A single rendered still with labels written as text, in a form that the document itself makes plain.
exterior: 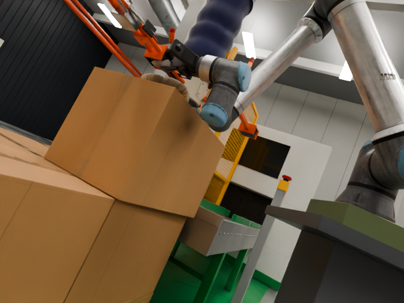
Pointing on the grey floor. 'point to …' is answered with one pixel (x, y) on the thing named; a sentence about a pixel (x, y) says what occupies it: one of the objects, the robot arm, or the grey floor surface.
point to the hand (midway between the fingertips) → (157, 53)
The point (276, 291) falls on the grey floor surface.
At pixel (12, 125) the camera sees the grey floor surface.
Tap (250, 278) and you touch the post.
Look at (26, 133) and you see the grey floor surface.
